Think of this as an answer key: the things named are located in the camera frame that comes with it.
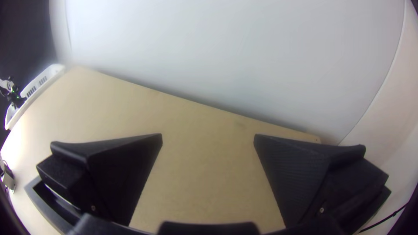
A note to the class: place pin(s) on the white laundry basket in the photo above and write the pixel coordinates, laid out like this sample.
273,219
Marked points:
36,86

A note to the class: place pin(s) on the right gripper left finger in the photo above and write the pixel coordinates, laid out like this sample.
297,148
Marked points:
107,176

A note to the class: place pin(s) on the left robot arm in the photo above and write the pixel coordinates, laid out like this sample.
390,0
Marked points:
14,97

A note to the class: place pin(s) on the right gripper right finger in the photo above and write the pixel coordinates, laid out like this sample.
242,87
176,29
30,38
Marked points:
303,176

